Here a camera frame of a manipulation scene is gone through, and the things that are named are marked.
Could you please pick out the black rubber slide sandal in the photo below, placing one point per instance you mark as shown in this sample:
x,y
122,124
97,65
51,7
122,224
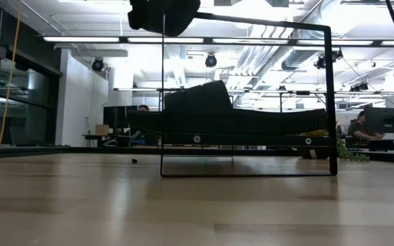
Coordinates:
x,y
163,17
210,109

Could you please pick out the black metal frame shelf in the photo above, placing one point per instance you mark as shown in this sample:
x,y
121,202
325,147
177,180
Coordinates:
x,y
251,140

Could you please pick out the person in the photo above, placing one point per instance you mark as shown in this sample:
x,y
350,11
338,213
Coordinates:
x,y
356,130
143,108

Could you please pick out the black round ceiling spotlight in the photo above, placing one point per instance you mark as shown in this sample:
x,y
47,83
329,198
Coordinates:
x,y
98,65
211,61

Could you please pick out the dark computer monitor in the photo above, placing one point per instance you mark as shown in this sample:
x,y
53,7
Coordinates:
x,y
118,116
385,119

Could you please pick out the brown cardboard box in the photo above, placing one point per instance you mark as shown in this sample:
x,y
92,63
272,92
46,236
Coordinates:
x,y
102,130

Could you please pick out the dark side desk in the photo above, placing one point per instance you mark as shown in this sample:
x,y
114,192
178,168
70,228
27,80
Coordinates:
x,y
94,136

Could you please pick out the black track light cluster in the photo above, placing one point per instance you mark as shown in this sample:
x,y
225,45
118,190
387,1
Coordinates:
x,y
320,62
358,87

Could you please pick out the long linear ceiling light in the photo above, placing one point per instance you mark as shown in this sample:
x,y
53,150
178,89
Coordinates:
x,y
80,39

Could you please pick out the potted succulent plant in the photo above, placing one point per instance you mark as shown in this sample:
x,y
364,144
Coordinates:
x,y
349,153

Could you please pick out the dark office desk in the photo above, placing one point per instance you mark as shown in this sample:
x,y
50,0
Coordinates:
x,y
385,145

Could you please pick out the silver ventilation duct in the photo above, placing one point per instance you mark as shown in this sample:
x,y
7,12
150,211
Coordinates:
x,y
296,59

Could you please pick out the black table border rail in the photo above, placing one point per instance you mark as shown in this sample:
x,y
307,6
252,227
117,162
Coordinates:
x,y
46,149

